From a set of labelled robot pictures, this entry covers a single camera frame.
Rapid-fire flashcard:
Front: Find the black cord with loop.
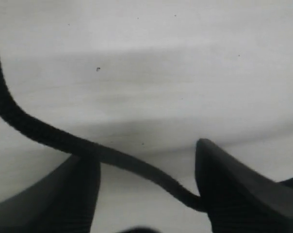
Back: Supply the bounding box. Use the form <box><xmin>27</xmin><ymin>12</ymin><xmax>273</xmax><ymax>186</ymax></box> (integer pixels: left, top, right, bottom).
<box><xmin>0</xmin><ymin>0</ymin><xmax>293</xmax><ymax>213</ymax></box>

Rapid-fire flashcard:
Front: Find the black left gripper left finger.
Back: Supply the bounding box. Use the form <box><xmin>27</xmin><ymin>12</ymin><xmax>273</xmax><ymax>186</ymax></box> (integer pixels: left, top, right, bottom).
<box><xmin>0</xmin><ymin>156</ymin><xmax>101</xmax><ymax>233</ymax></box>

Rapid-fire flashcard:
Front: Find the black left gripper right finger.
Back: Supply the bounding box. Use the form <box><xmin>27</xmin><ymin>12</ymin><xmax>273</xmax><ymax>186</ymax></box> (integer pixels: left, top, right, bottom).
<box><xmin>195</xmin><ymin>139</ymin><xmax>293</xmax><ymax>233</ymax></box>

